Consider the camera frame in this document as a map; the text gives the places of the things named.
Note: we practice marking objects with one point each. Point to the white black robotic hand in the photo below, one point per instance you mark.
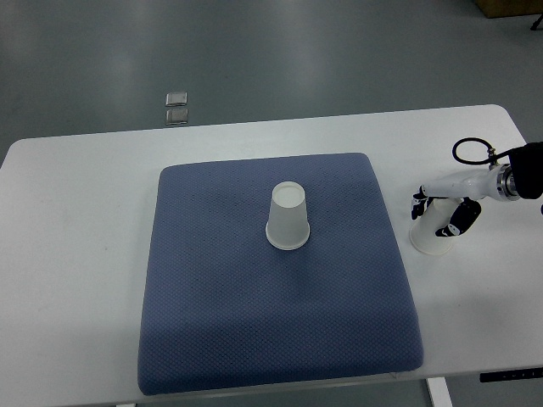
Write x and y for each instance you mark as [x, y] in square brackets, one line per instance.
[467, 188]

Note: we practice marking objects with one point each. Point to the white paper cup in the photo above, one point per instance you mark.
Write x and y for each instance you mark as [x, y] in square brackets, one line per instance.
[423, 233]
[288, 227]

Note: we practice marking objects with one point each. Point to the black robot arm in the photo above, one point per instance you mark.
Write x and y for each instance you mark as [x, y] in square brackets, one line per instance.
[526, 164]

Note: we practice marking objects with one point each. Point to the black tripod leg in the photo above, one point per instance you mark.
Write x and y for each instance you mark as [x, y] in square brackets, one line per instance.
[536, 24]

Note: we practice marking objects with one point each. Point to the brown cardboard box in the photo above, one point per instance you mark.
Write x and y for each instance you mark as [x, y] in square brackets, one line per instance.
[509, 8]

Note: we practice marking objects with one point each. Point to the black table control panel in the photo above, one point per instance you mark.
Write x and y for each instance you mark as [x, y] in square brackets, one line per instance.
[513, 375]

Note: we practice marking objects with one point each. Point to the white table leg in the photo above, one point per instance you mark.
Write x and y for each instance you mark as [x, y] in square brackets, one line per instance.
[439, 392]

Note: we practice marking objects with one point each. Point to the white paper cup on cushion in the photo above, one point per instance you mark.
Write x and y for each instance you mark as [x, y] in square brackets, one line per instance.
[288, 227]

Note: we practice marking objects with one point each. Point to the blue fabric cushion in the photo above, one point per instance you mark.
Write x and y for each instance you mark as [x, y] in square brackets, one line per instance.
[224, 308]

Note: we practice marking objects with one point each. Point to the lower metal floor plate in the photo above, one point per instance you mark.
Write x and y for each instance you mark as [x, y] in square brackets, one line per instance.
[176, 116]

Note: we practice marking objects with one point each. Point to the metal floor plate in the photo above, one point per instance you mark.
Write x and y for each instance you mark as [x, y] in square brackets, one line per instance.
[176, 116]
[173, 99]

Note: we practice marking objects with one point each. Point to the upper metal floor plate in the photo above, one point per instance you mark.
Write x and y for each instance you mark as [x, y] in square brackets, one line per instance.
[173, 99]

